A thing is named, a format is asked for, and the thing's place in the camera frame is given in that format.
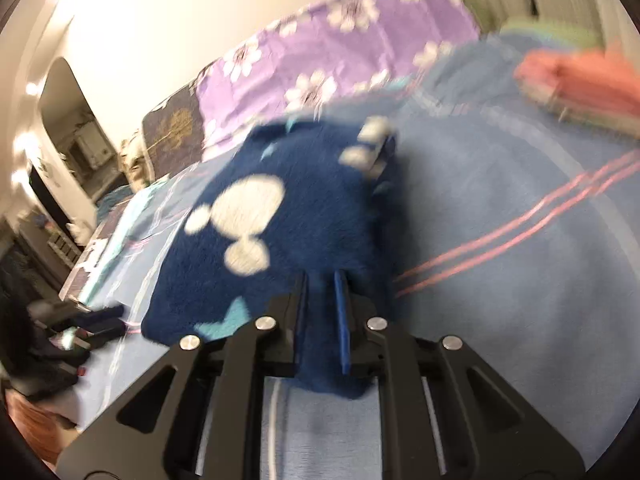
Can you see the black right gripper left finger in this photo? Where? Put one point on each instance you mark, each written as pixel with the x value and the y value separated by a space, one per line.
pixel 196 413

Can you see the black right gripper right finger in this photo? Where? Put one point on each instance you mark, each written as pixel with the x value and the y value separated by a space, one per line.
pixel 444 412

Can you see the navy fleece star-print garment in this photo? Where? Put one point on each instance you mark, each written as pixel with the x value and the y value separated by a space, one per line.
pixel 300 199

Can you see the folded pink clothes stack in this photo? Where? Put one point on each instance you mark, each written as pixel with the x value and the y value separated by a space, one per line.
pixel 595 87

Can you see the blue striped bed cover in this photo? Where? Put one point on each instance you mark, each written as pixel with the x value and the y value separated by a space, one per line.
pixel 531 230

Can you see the dark patterned pillow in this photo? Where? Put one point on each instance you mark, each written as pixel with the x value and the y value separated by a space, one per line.
pixel 173 133

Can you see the purple floral pillow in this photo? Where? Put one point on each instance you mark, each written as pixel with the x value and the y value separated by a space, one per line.
pixel 322 53

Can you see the green bed sheet edge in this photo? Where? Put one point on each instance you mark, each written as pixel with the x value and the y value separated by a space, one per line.
pixel 577 36

